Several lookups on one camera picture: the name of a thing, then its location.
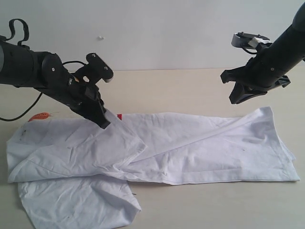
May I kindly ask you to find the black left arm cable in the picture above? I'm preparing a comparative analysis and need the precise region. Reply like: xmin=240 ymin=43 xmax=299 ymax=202
xmin=0 ymin=92 xmax=43 ymax=122

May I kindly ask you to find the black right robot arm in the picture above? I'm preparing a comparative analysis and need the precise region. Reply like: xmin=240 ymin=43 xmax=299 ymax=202
xmin=221 ymin=5 xmax=305 ymax=104

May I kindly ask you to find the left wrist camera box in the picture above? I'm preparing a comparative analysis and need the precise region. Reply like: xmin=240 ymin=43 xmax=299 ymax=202
xmin=73 ymin=53 xmax=113 ymax=85

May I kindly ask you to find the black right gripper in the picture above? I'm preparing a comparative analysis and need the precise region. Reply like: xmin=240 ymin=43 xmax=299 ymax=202
xmin=220 ymin=45 xmax=291 ymax=104

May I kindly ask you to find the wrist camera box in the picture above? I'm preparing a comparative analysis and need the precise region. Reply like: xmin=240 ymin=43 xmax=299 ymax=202
xmin=231 ymin=31 xmax=272 ymax=55
xmin=73 ymin=53 xmax=113 ymax=85

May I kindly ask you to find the orange neck label tag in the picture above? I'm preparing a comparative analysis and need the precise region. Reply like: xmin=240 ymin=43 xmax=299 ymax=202
xmin=28 ymin=112 xmax=59 ymax=122

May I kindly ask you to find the white t-shirt red lettering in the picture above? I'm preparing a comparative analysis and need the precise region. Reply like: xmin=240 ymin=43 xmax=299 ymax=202
xmin=7 ymin=107 xmax=299 ymax=229

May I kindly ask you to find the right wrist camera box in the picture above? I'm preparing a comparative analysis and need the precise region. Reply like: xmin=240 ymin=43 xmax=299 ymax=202
xmin=231 ymin=31 xmax=272 ymax=55

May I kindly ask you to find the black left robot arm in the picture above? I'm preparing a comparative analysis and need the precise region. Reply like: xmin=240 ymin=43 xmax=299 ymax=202
xmin=0 ymin=41 xmax=113 ymax=129

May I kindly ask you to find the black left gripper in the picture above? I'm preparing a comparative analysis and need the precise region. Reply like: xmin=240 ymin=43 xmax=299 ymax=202
xmin=40 ymin=71 xmax=110 ymax=129

